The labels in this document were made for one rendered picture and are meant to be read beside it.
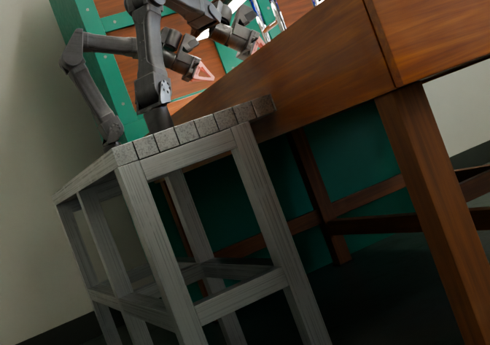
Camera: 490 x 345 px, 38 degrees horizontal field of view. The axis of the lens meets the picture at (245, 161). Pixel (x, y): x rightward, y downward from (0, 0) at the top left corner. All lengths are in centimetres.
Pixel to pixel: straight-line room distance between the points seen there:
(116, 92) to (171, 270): 152
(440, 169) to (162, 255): 56
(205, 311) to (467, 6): 75
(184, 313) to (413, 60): 66
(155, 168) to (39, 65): 224
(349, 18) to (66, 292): 257
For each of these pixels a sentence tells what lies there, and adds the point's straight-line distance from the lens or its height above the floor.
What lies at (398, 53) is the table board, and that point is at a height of 63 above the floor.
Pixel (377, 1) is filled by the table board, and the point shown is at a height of 71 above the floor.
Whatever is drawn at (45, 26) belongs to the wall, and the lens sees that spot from 366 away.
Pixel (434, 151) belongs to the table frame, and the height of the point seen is 46.
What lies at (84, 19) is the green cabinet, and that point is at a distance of 290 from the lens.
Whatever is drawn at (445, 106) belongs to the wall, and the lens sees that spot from 443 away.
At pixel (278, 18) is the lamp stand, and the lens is 248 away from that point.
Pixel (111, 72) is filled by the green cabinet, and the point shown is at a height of 105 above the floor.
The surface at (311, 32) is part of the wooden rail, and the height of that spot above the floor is 73.
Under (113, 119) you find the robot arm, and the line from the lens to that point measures 231.
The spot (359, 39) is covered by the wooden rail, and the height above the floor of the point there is 68.
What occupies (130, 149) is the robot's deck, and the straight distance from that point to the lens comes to 141.
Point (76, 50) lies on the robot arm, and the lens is 233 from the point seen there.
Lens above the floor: 57
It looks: 1 degrees down
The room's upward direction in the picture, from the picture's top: 21 degrees counter-clockwise
